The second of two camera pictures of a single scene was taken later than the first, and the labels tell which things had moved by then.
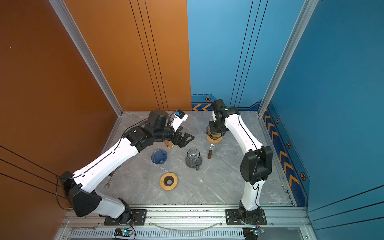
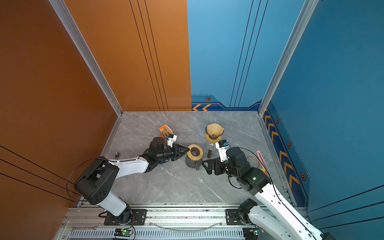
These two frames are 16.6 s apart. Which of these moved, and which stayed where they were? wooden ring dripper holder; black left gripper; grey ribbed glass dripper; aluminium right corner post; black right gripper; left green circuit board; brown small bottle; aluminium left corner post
Moved: black left gripper; black right gripper
Stayed: wooden ring dripper holder; left green circuit board; grey ribbed glass dripper; aluminium left corner post; brown small bottle; aluminium right corner post
